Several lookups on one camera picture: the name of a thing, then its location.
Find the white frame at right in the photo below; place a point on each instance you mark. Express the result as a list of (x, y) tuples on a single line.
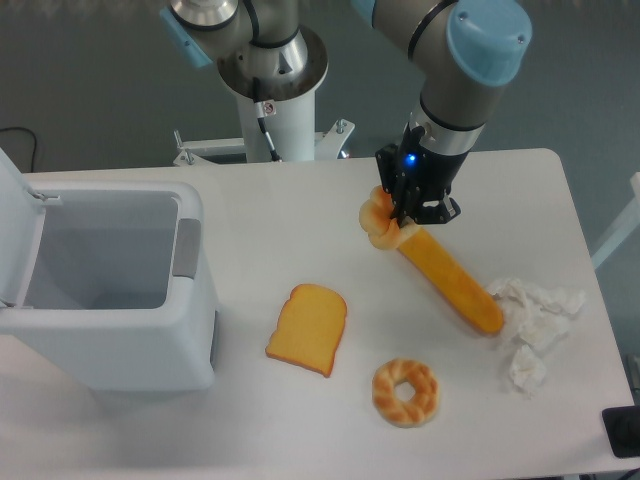
[(626, 222)]

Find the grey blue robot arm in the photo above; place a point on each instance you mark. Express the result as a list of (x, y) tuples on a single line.
[(468, 51)]

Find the long orange baguette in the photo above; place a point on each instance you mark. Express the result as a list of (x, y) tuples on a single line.
[(473, 303)]

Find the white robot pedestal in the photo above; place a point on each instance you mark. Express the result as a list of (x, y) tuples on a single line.
[(275, 94)]

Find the orange toast slice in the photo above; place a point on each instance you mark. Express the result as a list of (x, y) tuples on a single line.
[(309, 329)]

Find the large crumpled white tissue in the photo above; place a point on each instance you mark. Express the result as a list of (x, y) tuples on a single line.
[(533, 315)]

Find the small crumpled white tissue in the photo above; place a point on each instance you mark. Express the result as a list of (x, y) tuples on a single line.
[(527, 371)]

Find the white trash can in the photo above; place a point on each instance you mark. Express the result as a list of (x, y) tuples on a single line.
[(109, 280)]

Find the black device at edge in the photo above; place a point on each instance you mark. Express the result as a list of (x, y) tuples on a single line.
[(622, 428)]

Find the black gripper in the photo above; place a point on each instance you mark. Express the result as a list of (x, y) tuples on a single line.
[(430, 157)]

